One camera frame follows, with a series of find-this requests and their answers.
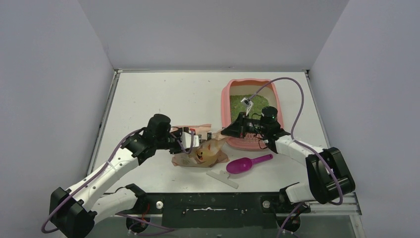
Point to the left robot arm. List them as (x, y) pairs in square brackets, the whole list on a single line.
[(75, 211)]

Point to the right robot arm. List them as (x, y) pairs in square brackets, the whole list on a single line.
[(328, 174)]

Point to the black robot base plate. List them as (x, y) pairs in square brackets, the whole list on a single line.
[(214, 210)]

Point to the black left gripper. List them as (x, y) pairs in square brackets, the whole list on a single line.
[(179, 148)]

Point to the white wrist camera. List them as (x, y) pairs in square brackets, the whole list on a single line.
[(248, 104), (189, 139)]

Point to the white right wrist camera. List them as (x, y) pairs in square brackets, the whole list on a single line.
[(248, 104)]

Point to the white bag clip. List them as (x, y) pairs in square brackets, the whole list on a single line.
[(223, 177)]

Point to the green cat litter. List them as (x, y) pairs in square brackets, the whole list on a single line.
[(236, 106)]

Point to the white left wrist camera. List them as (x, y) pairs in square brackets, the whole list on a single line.
[(189, 139)]

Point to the purple litter scoop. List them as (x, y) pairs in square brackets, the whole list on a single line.
[(244, 164)]

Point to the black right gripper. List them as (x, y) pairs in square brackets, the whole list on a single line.
[(243, 125)]

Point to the beige cat litter bag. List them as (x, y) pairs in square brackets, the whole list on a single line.
[(207, 154)]

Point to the pink litter box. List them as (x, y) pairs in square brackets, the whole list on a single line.
[(243, 87)]

